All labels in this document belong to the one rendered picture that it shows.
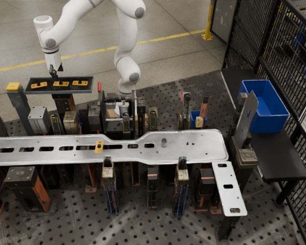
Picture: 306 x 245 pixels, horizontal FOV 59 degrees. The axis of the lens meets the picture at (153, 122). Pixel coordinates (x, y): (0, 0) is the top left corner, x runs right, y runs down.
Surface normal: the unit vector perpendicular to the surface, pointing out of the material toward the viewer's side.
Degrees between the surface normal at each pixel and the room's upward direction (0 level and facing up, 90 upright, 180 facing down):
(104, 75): 0
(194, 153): 0
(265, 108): 0
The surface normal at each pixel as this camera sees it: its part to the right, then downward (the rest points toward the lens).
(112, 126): 0.01, -0.71
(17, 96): 0.05, 0.71
